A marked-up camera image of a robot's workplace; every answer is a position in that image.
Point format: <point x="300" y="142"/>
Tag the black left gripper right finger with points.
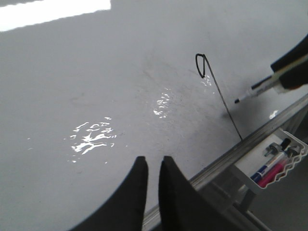
<point x="181" y="207"/>

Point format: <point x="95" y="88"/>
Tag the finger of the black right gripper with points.
<point x="301" y="49"/>
<point x="295" y="78"/>

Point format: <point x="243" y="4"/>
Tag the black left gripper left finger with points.
<point x="124" y="210"/>

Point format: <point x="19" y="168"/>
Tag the white black-tip whiteboard marker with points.
<point x="271" y="81"/>

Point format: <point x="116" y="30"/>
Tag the white whiteboard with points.
<point x="86" y="86"/>

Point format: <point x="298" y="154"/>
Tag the black-capped marker in tray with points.
<point x="285" y="143"/>

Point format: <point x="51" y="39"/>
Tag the blue marker in tray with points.
<point x="278" y="155"/>

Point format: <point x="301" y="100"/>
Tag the white plastic marker tray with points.
<point x="250" y="163"/>

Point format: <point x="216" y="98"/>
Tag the pink marker in tray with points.
<point x="270" y="176"/>

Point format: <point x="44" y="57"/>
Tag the aluminium whiteboard frame rail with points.
<point x="226" y="183"/>

